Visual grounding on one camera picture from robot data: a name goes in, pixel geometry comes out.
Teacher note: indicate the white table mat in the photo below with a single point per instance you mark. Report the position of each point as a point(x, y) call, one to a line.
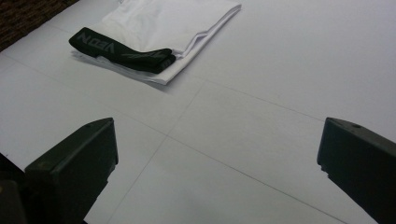
point(249, 140)

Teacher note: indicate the brown wicker basket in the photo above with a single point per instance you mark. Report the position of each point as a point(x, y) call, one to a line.
point(18, 18)

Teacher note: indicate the white shorts with black waistband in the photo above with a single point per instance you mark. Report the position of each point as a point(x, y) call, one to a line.
point(162, 25)

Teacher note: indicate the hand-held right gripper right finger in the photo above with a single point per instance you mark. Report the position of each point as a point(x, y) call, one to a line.
point(364, 165)

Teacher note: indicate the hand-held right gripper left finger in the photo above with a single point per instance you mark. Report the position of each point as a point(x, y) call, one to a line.
point(74, 165)

